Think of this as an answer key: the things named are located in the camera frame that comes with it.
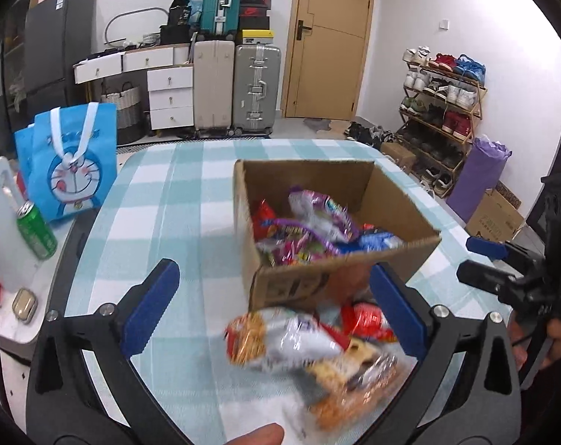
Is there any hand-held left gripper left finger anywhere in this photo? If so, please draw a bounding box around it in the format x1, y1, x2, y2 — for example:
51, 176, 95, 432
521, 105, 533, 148
26, 258, 188, 445

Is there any printed cardboard box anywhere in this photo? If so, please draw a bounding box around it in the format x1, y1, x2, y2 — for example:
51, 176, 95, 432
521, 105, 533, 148
465, 181, 527, 244

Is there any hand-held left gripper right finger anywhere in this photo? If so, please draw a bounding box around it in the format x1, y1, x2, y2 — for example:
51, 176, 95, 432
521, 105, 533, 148
364, 262, 522, 445

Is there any shoe rack with shoes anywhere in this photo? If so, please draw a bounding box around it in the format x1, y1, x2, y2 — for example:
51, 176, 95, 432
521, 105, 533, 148
401, 45, 488, 195

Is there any black bag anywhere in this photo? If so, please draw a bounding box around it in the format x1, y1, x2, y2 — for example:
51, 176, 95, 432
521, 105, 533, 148
160, 0, 202, 47

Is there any green drink can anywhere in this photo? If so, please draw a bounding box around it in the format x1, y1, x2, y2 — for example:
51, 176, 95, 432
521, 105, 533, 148
16, 201, 58, 260

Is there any blue cartoon tote bag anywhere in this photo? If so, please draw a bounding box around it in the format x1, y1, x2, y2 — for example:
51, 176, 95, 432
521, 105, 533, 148
14, 102, 118, 223

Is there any dark glass cabinet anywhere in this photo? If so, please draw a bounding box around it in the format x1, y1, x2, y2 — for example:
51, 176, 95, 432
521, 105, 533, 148
0, 0, 35, 158

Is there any beige earbuds case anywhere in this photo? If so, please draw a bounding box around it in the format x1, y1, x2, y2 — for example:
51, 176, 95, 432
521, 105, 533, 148
12, 289, 39, 324

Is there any person's right hand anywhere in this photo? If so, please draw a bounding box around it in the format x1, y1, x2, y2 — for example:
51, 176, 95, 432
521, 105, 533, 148
509, 322, 561, 372

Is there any person's left hand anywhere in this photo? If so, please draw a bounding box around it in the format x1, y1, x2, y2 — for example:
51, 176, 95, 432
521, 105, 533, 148
225, 423, 285, 445

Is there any grey side table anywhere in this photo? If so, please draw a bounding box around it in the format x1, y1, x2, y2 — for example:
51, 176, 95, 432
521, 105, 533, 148
0, 215, 93, 357

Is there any teal suitcase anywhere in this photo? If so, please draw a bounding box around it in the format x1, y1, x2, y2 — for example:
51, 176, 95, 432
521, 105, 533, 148
201, 0, 244, 40

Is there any pile of dark shoes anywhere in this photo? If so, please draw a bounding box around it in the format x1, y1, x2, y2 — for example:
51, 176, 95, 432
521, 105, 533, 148
343, 121, 397, 149

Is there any white orange noodle snack bag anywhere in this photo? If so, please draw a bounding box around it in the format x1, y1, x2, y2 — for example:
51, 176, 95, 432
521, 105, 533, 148
225, 307, 347, 372

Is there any beige suitcase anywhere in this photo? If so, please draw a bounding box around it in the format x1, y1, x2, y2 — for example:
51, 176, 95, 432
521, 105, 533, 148
193, 39, 237, 137

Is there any wooden door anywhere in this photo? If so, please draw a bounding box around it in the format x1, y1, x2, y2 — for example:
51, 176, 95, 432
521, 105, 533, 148
280, 0, 378, 121

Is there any wicker laundry basket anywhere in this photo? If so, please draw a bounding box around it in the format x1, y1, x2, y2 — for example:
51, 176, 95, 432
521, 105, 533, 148
99, 81, 144, 145

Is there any brown cardboard box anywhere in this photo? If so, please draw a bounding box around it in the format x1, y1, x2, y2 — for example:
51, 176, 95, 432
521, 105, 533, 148
233, 158, 443, 312

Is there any dark grey refrigerator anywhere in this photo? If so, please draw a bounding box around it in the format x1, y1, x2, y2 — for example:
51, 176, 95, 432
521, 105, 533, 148
23, 0, 96, 96

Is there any purple white candy packet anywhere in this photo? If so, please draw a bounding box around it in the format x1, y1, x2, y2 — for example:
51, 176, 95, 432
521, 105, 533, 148
287, 186, 361, 243

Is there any blue cookie packet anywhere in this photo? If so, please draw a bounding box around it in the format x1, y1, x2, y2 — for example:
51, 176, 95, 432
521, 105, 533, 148
354, 228, 405, 252

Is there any purple rolled mat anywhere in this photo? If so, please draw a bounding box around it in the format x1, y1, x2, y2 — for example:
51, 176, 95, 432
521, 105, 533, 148
446, 136, 513, 223

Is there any small red snack packet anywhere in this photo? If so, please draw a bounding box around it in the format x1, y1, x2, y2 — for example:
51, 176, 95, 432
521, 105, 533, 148
340, 301, 398, 345

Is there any white drawer dresser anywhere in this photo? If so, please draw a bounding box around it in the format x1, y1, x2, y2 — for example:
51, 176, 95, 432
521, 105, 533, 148
73, 44, 198, 133

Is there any clear bread package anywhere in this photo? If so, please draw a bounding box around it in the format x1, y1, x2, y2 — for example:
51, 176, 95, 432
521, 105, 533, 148
304, 337, 412, 432

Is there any white electric kettle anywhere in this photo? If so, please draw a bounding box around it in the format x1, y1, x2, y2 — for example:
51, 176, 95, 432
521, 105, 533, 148
0, 156, 40, 294

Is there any small plain cardboard box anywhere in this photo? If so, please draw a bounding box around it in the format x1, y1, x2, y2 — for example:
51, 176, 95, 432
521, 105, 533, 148
380, 141, 418, 170

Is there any oval mirror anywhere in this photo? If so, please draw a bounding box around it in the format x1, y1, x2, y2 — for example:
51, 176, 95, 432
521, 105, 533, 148
103, 7, 170, 47

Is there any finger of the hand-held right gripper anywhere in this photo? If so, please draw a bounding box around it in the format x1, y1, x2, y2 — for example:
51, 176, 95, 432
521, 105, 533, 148
457, 262, 518, 304
466, 236, 541, 270

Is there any silver suitcase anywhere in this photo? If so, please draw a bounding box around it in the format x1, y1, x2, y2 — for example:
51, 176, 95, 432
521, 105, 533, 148
233, 43, 282, 137

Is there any stack of shoe boxes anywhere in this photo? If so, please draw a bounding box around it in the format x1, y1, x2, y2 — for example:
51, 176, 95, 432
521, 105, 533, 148
238, 0, 274, 47

